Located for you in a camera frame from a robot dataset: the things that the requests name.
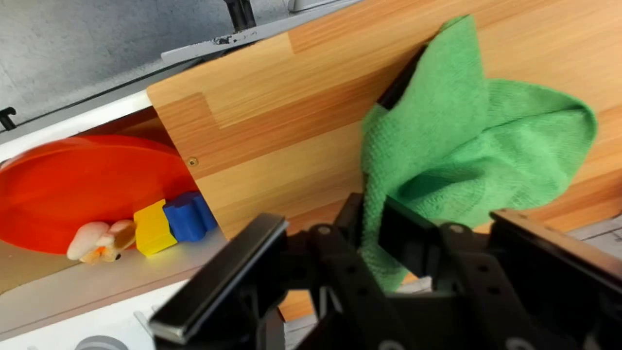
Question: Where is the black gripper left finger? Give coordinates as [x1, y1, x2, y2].
[145, 190, 390, 350]

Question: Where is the yellow toy block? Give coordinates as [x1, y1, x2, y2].
[132, 198, 178, 258]

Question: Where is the blue toy block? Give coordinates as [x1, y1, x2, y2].
[163, 190, 219, 244]

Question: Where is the white and pink toy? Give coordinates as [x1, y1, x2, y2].
[64, 217, 138, 266]

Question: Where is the green microfibre cloth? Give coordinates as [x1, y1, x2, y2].
[357, 13, 598, 297]

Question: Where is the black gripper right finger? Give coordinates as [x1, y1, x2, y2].
[377, 196, 622, 350]

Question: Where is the orange plastic plate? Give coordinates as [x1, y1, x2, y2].
[0, 132, 200, 256]

